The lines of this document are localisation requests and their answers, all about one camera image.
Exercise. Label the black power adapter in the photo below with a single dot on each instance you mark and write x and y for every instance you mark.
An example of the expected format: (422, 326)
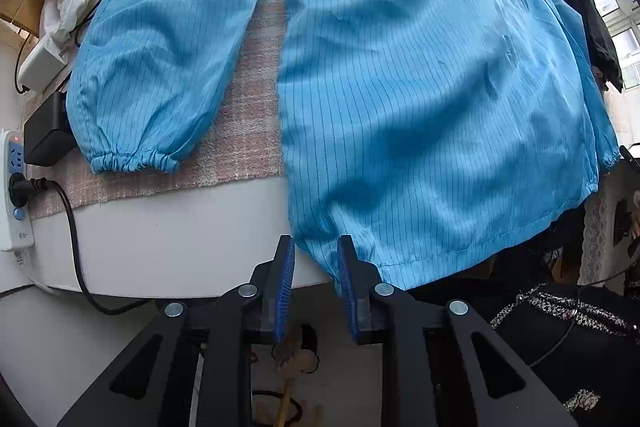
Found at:
(45, 132)

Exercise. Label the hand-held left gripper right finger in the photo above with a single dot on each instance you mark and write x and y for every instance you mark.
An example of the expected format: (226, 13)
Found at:
(347, 287)

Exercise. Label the pink plaid mat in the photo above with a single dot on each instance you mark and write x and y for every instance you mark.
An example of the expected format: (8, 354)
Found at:
(240, 132)

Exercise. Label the blue striped jacket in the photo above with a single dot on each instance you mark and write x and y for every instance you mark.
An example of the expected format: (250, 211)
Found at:
(425, 82)

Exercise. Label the white charger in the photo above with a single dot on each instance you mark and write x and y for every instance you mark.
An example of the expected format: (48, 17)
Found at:
(40, 62)

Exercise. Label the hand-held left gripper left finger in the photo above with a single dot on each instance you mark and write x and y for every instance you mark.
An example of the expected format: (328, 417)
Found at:
(285, 287)

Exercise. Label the white power strip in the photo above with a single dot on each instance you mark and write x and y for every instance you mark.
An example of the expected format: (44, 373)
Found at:
(12, 157)

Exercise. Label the grey lace cloth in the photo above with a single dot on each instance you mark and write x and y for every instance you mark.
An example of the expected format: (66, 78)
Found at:
(592, 242)

